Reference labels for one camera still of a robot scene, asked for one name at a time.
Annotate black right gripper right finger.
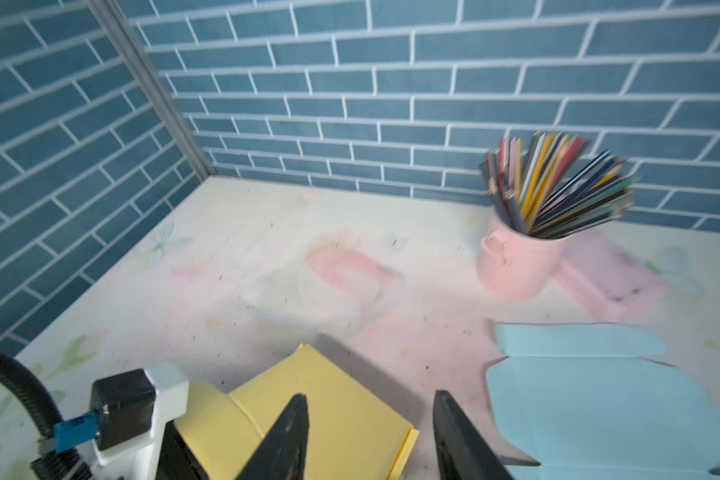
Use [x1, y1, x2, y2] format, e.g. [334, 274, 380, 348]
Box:
[433, 390, 513, 480]

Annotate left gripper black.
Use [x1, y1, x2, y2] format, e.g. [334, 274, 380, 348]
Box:
[156, 421, 209, 480]

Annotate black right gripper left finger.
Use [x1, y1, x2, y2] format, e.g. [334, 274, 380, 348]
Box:
[236, 394, 309, 480]

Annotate yellow paper box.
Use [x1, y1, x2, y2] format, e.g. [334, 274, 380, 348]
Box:
[174, 345, 419, 479]

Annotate light blue flat paper box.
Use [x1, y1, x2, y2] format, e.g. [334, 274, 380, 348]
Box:
[486, 324, 720, 479]

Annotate pink flat paper box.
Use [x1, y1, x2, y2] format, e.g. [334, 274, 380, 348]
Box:
[554, 229, 667, 323]

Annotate pink metal pencil cup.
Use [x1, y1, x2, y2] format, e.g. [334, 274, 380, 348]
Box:
[476, 210, 571, 300]

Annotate coloured pencils bundle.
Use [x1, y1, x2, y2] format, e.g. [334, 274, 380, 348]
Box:
[479, 132, 636, 240]

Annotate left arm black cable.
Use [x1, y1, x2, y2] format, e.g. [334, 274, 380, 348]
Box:
[0, 341, 94, 480]

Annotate aluminium corner post left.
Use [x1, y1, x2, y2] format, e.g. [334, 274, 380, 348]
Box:
[86, 0, 215, 182]

